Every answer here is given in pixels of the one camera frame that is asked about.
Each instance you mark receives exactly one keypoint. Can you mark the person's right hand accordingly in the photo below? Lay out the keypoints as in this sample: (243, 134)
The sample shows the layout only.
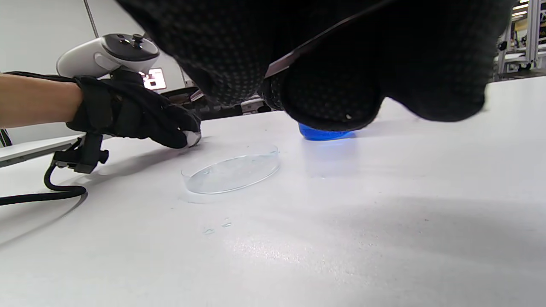
(426, 51)

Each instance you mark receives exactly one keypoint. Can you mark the person's left hand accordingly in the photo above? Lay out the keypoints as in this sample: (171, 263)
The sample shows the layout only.
(128, 113)

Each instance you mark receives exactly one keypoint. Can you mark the clear culture dish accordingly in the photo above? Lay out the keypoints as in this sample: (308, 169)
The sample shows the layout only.
(232, 172)

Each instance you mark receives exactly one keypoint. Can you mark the metal tweezers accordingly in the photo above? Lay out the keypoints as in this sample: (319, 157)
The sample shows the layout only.
(298, 53)

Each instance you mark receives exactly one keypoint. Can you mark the beaker of blue dye solution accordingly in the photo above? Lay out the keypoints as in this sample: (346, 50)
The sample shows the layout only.
(324, 134)

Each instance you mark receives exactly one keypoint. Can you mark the person's left forearm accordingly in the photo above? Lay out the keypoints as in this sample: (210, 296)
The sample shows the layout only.
(34, 100)

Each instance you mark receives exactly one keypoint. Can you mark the lit monitor screen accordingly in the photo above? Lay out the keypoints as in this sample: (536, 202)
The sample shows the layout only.
(154, 79)

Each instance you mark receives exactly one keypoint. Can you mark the black glove sensor box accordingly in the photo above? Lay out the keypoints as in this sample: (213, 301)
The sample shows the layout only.
(85, 155)

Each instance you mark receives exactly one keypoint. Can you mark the black white VR controller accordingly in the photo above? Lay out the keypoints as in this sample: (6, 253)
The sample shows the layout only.
(94, 55)

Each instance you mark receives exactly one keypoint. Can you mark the white desk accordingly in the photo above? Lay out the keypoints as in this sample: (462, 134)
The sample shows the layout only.
(34, 149)

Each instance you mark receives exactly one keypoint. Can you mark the aluminium profile rack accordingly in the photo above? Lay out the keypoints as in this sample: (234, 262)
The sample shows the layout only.
(531, 34)

